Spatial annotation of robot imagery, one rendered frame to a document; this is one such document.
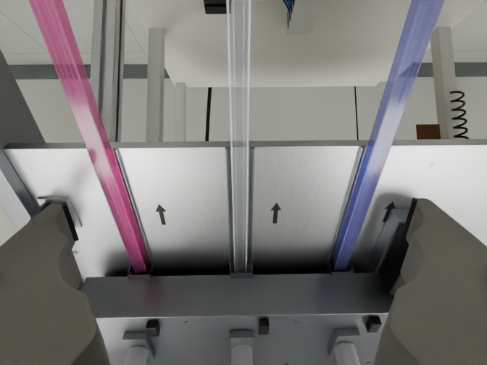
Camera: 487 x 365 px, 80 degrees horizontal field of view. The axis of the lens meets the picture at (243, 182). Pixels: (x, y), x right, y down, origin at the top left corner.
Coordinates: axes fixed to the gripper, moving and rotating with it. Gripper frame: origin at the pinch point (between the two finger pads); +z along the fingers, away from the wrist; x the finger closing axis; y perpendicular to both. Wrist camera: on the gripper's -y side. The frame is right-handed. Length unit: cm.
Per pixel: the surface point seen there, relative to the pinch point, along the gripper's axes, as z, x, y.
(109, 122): 36.8, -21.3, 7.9
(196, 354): 9.9, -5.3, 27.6
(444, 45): 61, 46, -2
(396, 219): 11.4, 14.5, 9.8
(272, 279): 12.3, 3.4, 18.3
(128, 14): 165, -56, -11
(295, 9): 51, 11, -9
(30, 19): 168, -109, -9
